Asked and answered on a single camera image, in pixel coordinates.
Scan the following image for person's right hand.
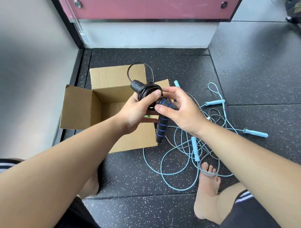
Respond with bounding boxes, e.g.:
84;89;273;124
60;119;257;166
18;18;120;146
154;87;210;138

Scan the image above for person's left hand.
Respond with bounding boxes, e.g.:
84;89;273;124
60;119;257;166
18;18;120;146
117;90;163;135

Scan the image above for black blue-striped jump rope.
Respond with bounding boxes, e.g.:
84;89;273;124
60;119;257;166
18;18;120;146
127;62;180;144

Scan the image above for person's right forearm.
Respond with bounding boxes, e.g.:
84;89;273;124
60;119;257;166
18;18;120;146
197;123;301;228

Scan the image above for person's left forearm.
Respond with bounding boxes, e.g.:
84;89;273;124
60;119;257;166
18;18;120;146
0;114;129;228

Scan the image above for brown cardboard box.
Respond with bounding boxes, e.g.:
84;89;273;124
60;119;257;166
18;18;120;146
60;64;170;154

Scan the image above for pink cabinet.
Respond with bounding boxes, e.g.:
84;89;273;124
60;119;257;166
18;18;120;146
58;0;243;23

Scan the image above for person's right leg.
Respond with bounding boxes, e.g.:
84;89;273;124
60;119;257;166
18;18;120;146
193;162;247;225

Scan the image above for person's leg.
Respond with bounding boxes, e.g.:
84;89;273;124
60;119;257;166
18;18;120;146
193;162;247;225
78;162;104;200

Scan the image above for person's left leg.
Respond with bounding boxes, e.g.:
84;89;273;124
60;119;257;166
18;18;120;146
78;162;104;200

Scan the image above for black striped shorts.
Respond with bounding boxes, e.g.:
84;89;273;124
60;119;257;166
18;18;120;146
0;158;283;228

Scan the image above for light blue cord jump rope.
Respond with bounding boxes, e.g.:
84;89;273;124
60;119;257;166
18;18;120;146
143;82;269;191

